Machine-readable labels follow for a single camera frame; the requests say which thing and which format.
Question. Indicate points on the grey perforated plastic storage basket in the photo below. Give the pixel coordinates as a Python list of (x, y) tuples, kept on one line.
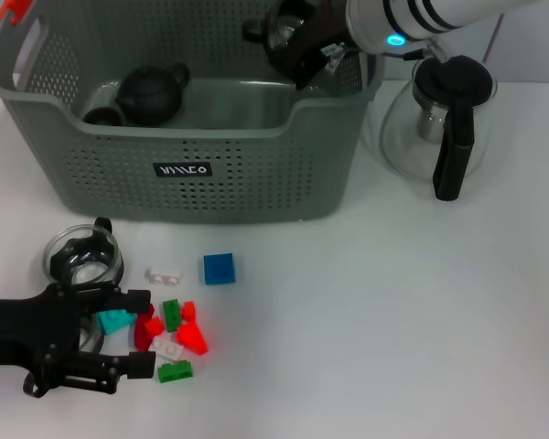
[(119, 183)]

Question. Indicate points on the dark red curved toy brick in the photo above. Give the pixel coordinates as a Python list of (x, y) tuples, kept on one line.
[(142, 336)]

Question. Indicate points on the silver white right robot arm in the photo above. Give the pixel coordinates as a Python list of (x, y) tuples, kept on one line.
[(439, 16)]

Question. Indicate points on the dark clay teapot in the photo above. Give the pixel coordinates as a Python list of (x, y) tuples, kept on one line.
[(151, 96)]

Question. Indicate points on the blue square toy brick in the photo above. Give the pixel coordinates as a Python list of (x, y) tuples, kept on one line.
[(219, 269)]

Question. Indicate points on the dark clay small teacup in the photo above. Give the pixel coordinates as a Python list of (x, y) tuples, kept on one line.
[(101, 116)]

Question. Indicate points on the white flat toy plate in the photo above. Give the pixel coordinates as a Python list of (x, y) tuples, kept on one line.
[(167, 350)]

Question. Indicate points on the teal toy brick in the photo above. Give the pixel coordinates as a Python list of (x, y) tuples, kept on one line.
[(114, 322)]

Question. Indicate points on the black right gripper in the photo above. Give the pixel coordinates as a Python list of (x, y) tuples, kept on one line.
[(331, 27)]

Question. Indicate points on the large red slope toy brick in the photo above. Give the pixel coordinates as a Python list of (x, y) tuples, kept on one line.
[(192, 338)]

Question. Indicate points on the white narrow toy brick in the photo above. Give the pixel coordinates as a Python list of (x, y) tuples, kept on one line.
[(164, 276)]

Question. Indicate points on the green toy brick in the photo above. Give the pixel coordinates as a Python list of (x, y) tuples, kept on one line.
[(176, 371), (171, 315)]

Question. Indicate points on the glass teacup black sleeve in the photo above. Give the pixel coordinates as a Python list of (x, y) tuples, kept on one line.
[(93, 338), (286, 27), (82, 270)]

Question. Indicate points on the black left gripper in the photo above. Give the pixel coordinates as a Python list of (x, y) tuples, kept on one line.
[(27, 334)]

